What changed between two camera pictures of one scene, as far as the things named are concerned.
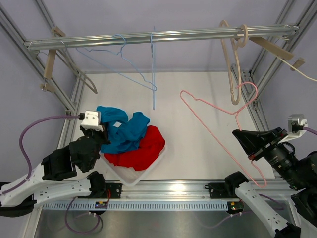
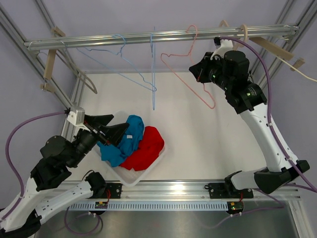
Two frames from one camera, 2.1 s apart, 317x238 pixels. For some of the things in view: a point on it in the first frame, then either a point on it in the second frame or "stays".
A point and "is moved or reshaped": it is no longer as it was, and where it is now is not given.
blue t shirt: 125,134 is moved or reshaped
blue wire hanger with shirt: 152,46 stays
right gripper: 251,141 to 199,70
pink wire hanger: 235,114 to 184,69
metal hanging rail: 285,31 stays
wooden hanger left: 48,87 stays
